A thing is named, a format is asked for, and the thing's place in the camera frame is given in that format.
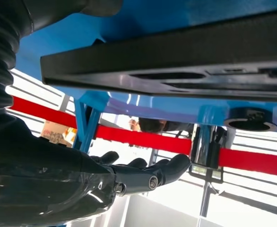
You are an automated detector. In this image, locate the blue steel shelf rack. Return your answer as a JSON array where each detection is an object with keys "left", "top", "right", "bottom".
[{"left": 15, "top": 0, "right": 277, "bottom": 154}]

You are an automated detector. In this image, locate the brown cardboard box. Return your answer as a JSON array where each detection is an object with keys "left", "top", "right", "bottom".
[{"left": 40, "top": 120, "right": 78, "bottom": 148}]

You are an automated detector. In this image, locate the red barrier belt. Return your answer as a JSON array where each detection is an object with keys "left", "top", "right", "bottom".
[
  {"left": 10, "top": 95, "right": 192, "bottom": 157},
  {"left": 218, "top": 148, "right": 277, "bottom": 178}
]

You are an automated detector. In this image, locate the person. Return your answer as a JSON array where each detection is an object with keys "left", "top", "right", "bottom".
[{"left": 128, "top": 117, "right": 195, "bottom": 136}]

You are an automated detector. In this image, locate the chrome stanchion post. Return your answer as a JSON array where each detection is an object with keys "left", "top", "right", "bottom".
[{"left": 190, "top": 123, "right": 236, "bottom": 171}]

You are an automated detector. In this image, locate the black round ring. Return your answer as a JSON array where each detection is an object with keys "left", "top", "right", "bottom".
[{"left": 224, "top": 107, "right": 277, "bottom": 132}]

